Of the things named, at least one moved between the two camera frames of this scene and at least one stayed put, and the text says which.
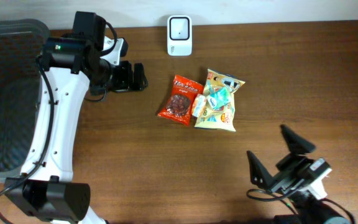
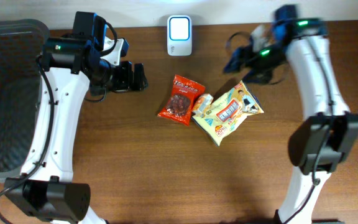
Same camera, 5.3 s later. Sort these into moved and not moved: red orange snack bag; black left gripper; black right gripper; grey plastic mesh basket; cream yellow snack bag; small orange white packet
Moved: black right gripper; cream yellow snack bag
Not moved: red orange snack bag; grey plastic mesh basket; black left gripper; small orange white packet
